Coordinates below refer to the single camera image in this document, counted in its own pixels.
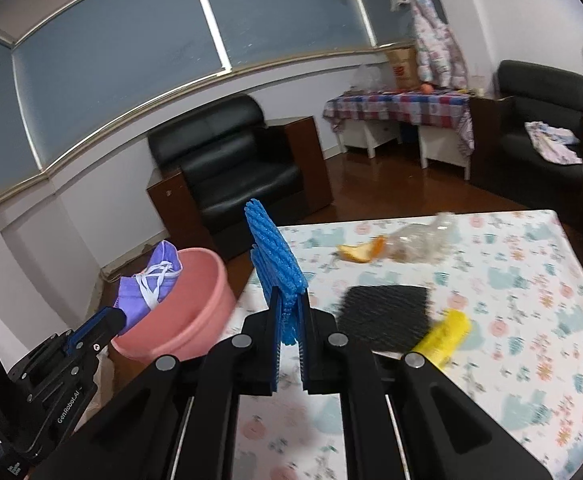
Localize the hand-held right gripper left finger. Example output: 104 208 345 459
31 292 298 480

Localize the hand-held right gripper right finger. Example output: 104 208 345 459
299 294 557 480

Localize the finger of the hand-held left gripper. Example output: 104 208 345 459
68 308 126 345
51 321 126 376

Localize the purple face mask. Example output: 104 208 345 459
114 240 183 333

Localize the pink plastic basin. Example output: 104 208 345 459
110 247 237 365

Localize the blue foam net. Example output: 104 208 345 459
244 200 306 346

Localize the black foam net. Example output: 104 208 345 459
335 285 431 361

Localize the orange peel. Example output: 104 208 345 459
337 236 387 265

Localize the yellow plastic bag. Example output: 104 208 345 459
411 309 472 372

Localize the crumpled clear plastic bag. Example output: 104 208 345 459
384 211 457 263

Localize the black leather armchair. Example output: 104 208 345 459
469 60 583 231
146 94 335 261

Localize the floral tablecloth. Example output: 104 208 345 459
216 208 583 480

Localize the large bay window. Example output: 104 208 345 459
0 0 422 211

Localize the white desk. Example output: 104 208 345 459
344 119 472 181

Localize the checkered tablecloth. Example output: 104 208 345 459
323 87 475 156

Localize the clear plastic bag on desk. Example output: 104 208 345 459
354 64 387 93

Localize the cardboard box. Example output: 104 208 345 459
385 46 419 91

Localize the patterned white cloth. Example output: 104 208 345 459
524 121 583 166

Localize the patterned puffer jacket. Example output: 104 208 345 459
411 0 467 88

